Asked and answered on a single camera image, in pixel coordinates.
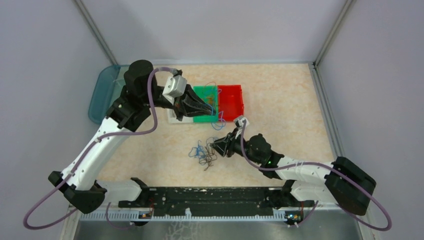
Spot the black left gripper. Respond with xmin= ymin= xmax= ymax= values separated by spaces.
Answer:
xmin=143 ymin=83 xmax=217 ymax=121

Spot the green plastic bin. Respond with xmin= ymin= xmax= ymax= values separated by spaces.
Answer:
xmin=193 ymin=85 xmax=219 ymax=123

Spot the left aluminium frame post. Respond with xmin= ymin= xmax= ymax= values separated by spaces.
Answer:
xmin=72 ymin=0 xmax=118 ymax=65

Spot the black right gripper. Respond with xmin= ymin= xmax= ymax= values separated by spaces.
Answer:
xmin=210 ymin=127 xmax=263 ymax=165

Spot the right aluminium frame post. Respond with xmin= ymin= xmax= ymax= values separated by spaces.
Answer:
xmin=314 ymin=0 xmax=357 ymax=68

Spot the aluminium frame post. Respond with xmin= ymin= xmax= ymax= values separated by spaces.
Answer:
xmin=314 ymin=0 xmax=357 ymax=68
xmin=72 ymin=0 xmax=118 ymax=65

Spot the white slotted cable duct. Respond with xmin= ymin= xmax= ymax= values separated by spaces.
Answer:
xmin=78 ymin=207 xmax=300 ymax=222

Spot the right aluminium side rail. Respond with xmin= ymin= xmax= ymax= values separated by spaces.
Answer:
xmin=308 ymin=62 xmax=345 ymax=158

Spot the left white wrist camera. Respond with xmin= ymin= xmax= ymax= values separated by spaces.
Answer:
xmin=162 ymin=70 xmax=187 ymax=99

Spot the red plastic bin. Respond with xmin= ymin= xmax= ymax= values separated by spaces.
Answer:
xmin=217 ymin=84 xmax=244 ymax=122

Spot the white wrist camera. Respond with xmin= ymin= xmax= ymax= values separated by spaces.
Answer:
xmin=162 ymin=70 xmax=187 ymax=99
xmin=233 ymin=115 xmax=250 ymax=138

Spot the white plastic bin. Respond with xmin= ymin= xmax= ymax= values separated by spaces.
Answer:
xmin=166 ymin=109 xmax=194 ymax=124

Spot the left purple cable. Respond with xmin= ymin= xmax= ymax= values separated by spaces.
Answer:
xmin=23 ymin=67 xmax=176 ymax=231

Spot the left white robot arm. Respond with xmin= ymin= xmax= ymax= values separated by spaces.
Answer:
xmin=48 ymin=60 xmax=216 ymax=214

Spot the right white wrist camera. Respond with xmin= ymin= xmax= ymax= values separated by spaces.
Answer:
xmin=233 ymin=115 xmax=250 ymax=138

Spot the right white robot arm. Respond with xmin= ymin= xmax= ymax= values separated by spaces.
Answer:
xmin=211 ymin=130 xmax=377 ymax=216

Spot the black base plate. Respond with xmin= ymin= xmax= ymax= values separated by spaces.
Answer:
xmin=118 ymin=187 xmax=302 ymax=217

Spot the teal translucent plastic tray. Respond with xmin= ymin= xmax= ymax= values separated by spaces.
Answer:
xmin=88 ymin=64 xmax=130 ymax=125

